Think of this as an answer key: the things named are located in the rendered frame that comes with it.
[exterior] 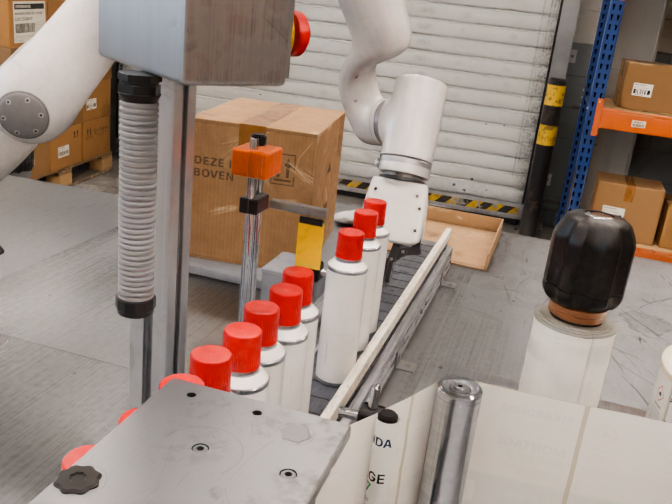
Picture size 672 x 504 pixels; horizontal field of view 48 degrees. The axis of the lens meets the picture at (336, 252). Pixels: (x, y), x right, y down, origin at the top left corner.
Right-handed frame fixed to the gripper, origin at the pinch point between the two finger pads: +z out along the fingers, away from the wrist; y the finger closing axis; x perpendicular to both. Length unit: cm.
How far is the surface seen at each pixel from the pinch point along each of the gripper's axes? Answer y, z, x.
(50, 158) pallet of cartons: -265, -23, 271
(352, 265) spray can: 1.6, -0.7, -27.8
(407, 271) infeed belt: 0.3, -1.1, 22.1
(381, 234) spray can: 1.2, -5.7, -12.6
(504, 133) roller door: -13, -100, 378
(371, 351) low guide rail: 4.4, 10.2, -19.0
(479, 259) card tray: 11, -7, 51
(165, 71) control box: -7, -13, -66
